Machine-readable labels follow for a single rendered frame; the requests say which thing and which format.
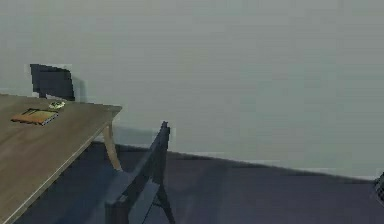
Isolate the brown wooden table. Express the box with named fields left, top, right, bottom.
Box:
left=0, top=93, right=123, bottom=224

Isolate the dark blue chair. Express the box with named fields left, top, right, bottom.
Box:
left=29, top=63, right=76, bottom=102
left=104, top=121, right=176, bottom=224

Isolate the orange book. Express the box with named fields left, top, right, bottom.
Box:
left=10, top=108, right=60, bottom=127

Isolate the dark object at wall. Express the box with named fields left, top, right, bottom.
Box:
left=373, top=172, right=384, bottom=204

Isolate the small pale green object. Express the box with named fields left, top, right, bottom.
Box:
left=48, top=101, right=66, bottom=111

